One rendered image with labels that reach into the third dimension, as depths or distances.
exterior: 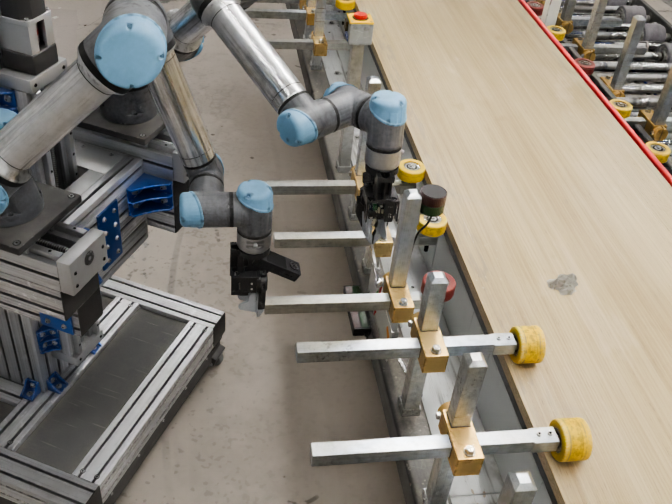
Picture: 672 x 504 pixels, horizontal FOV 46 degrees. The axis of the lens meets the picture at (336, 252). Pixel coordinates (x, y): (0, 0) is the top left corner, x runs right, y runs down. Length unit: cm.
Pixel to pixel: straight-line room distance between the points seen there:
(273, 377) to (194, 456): 42
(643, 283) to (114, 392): 155
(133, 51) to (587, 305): 117
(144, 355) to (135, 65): 138
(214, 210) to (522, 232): 87
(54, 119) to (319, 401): 157
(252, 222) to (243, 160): 228
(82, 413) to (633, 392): 155
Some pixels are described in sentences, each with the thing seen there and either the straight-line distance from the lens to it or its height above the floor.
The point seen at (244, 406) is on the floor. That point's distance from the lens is 275.
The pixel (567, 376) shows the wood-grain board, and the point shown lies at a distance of 177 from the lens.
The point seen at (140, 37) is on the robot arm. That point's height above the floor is 153.
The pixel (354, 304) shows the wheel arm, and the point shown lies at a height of 85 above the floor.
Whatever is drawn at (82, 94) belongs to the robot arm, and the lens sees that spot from 149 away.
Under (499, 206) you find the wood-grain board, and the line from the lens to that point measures 220.
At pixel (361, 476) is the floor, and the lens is 260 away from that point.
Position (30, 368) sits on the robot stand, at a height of 32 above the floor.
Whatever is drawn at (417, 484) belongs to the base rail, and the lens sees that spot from 175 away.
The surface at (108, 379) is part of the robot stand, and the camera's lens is 258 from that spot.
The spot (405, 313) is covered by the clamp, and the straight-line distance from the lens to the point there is 187.
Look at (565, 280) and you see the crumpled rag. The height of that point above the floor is 92.
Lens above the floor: 211
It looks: 39 degrees down
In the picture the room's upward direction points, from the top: 7 degrees clockwise
